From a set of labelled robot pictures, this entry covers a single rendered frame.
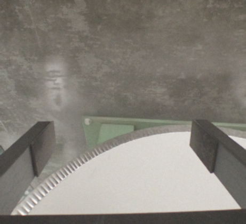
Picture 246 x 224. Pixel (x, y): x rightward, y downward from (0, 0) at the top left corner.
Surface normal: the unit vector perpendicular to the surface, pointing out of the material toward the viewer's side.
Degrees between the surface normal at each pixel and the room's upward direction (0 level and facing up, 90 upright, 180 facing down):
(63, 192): 90
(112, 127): 90
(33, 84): 0
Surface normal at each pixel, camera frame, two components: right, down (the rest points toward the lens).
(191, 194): -0.01, -0.77
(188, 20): -0.09, 0.63
